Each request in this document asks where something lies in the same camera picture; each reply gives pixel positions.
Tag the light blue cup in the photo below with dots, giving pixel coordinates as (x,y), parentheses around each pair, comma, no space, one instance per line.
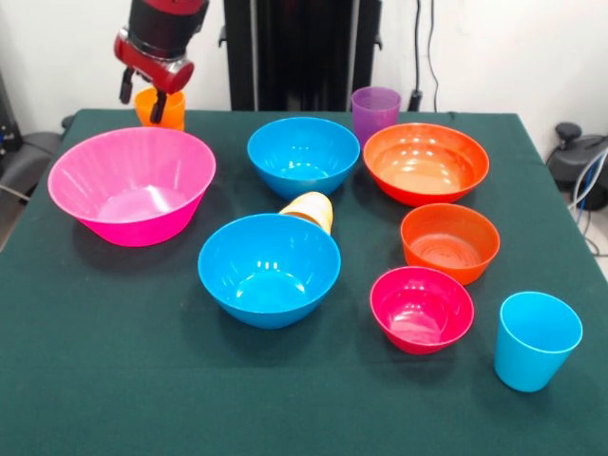
(537,342)

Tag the blue bowl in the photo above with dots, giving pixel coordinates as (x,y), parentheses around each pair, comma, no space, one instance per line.
(303,157)
(269,271)

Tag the orange cup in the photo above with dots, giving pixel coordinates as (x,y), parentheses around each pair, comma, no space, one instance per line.
(176,111)

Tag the dark green table cloth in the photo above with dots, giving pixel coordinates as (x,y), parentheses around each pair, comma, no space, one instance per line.
(119,380)

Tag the small orange bowl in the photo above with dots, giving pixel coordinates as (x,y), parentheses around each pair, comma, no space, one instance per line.
(449,242)

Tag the black equipment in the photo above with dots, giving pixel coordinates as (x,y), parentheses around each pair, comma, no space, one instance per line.
(7,119)

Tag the small crimson bowl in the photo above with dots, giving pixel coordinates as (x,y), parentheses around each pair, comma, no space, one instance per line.
(420,309)

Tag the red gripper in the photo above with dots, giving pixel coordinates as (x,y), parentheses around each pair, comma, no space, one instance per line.
(152,64)

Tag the purple cup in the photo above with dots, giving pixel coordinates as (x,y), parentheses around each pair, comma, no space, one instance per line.
(375,114)

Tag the large pink bowl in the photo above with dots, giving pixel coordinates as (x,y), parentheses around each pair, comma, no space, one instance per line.
(133,190)

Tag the yellow cup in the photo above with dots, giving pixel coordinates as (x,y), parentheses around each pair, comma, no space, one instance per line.
(311,206)

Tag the large orange bowl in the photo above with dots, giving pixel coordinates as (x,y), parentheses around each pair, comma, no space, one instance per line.
(427,176)

